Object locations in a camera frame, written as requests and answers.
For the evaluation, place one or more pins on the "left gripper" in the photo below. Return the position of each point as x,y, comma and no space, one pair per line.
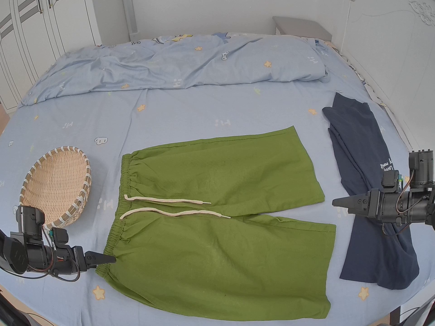
64,260

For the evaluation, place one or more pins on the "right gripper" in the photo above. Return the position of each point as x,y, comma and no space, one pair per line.
390,205

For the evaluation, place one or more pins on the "green shorts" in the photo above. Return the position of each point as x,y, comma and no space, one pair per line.
221,250

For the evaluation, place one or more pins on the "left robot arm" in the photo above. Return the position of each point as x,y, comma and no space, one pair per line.
30,222

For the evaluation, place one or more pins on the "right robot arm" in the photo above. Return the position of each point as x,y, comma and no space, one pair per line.
421,168

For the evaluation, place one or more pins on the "round woven basket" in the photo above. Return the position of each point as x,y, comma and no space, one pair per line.
54,185

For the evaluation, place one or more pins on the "bed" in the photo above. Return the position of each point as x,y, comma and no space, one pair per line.
238,107

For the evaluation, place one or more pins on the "dark blue T-shirt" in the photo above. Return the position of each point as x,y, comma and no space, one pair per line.
356,141

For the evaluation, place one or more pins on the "grey bedside table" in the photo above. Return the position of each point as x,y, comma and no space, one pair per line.
299,25

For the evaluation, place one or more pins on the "pale blue quilt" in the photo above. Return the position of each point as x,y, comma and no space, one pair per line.
170,66

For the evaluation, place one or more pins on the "white wardrobe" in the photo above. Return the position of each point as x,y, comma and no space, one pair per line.
51,29

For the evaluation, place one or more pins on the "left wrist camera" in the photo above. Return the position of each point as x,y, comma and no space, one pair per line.
58,238

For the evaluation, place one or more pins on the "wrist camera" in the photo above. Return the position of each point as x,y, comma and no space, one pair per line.
58,238
390,180

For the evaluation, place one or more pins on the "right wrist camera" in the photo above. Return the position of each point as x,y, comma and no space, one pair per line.
390,180

